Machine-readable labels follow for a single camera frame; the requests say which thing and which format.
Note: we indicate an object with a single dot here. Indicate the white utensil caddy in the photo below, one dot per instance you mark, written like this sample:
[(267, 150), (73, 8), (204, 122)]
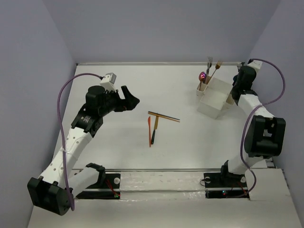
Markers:
[(214, 97)]

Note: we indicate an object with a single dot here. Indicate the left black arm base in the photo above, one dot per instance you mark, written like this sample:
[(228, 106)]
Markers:
[(108, 190)]

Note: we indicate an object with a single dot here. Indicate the silver fork dark handle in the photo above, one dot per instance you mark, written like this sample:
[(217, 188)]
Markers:
[(209, 65)]

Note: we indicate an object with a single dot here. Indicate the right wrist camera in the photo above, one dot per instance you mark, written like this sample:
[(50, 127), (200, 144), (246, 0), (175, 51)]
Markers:
[(255, 64)]

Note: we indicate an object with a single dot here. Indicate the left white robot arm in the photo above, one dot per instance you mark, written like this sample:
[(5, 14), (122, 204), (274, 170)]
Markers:
[(54, 190)]

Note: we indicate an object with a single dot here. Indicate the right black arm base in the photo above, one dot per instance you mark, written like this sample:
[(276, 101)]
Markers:
[(217, 187)]

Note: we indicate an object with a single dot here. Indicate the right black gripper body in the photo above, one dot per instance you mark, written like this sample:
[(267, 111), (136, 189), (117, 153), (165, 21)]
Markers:
[(235, 86)]

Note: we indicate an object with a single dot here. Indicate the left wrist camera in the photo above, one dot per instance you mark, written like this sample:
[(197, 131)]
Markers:
[(108, 82)]

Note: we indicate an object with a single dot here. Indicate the metal table rail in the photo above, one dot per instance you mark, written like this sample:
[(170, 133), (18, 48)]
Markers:
[(143, 64)]

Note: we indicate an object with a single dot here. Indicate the orange chopstick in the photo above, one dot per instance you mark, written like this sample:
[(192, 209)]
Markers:
[(165, 117)]

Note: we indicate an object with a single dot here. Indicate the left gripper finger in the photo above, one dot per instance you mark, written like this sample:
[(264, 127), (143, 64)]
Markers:
[(126, 92), (130, 103)]

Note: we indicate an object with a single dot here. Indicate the gold fork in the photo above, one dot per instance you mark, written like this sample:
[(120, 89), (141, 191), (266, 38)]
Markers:
[(217, 66)]

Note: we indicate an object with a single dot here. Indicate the dark blue chopstick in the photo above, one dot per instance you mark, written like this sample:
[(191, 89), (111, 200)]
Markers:
[(161, 114)]

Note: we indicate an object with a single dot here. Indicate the teal spoon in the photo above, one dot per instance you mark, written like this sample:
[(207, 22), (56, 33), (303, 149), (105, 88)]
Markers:
[(234, 80)]

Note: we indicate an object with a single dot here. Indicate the iridescent spoon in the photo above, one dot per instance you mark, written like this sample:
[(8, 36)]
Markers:
[(202, 79)]

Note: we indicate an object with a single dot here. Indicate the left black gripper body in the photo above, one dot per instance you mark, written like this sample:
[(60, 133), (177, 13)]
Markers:
[(121, 102)]

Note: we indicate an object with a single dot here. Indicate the gold knife dark handle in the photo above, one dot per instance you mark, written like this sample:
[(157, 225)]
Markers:
[(154, 130)]

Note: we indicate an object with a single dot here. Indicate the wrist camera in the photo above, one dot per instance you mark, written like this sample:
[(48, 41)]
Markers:
[(255, 64), (108, 82)]

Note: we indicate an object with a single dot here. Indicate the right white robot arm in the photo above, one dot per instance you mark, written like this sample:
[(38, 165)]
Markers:
[(263, 134)]

